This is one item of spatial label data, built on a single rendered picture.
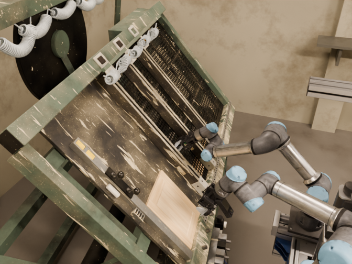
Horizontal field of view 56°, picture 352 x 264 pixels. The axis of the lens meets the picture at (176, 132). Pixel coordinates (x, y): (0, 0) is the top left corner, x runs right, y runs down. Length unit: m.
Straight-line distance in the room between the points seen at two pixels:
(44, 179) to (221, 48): 3.67
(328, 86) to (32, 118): 1.20
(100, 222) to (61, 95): 0.64
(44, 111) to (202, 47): 3.55
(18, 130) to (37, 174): 0.21
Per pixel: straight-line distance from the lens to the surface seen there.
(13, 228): 2.60
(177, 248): 1.99
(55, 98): 1.68
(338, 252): 1.24
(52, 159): 1.68
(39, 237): 3.56
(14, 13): 1.99
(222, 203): 1.52
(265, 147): 1.89
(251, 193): 1.40
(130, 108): 2.10
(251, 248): 3.27
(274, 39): 4.62
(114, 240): 1.66
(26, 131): 1.50
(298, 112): 5.01
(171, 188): 2.12
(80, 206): 1.57
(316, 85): 1.35
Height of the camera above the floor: 2.58
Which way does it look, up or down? 34 degrees down
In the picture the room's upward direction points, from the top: 1 degrees counter-clockwise
